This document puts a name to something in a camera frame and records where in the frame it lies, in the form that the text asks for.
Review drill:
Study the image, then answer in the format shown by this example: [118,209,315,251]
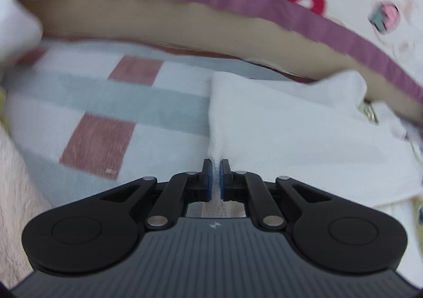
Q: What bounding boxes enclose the bear print floor mat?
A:
[0,37,423,285]

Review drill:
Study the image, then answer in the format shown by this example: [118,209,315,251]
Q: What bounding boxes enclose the person's white socked foot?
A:
[0,0,43,66]

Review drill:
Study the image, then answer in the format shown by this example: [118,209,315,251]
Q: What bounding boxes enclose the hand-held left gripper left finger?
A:
[99,159,214,231]

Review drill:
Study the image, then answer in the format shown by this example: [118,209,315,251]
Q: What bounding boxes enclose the pale fluffy cloth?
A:
[0,126,53,288]

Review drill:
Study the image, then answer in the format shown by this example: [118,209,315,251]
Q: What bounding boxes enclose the white knit garment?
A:
[208,70,423,209]

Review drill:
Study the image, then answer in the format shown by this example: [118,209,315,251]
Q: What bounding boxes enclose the checked pastel towel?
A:
[20,0,423,120]

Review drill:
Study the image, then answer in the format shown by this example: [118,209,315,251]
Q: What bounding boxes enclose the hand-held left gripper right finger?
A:
[220,159,333,232]

